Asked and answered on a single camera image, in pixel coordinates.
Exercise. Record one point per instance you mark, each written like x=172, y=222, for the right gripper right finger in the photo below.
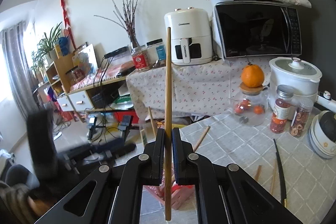
x=179, y=158

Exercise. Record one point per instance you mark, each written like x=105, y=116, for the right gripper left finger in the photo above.
x=157, y=158

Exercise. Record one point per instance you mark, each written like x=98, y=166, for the wooden chopstick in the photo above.
x=273, y=177
x=168, y=127
x=153, y=125
x=257, y=175
x=203, y=135

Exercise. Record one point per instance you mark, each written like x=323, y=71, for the black chopstick gold band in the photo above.
x=281, y=176

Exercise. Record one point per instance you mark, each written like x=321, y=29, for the floral cabinet cloth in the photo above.
x=197, y=89

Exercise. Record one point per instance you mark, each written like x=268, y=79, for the wooden shelf unit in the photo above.
x=80, y=85

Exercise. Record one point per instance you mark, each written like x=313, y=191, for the glass jar wooden lid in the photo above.
x=249, y=105

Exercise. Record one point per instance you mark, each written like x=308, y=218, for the blue label jar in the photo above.
x=156, y=53

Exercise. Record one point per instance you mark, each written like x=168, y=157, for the red label jar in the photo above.
x=140, y=58

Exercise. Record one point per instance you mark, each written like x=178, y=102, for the orange mandarin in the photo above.
x=252, y=76

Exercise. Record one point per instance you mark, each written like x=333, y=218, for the white air fryer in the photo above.
x=191, y=39

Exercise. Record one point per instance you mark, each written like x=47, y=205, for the potted green plant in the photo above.
x=46, y=48

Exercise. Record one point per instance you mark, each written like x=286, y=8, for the red spice jar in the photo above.
x=281, y=108

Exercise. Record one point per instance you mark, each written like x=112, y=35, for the dried fruit jar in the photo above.
x=301, y=116

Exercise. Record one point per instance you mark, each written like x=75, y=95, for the grey checked tablecloth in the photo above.
x=310, y=179

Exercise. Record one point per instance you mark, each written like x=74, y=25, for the black microwave oven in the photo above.
x=246, y=28

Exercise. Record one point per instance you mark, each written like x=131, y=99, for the dry branches in vase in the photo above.
x=125, y=19

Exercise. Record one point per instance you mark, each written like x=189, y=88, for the white electric pot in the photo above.
x=302, y=76

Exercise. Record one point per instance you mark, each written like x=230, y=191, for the white stacked bowls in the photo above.
x=322, y=145

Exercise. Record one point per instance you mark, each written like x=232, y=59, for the dark green squash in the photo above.
x=328, y=125

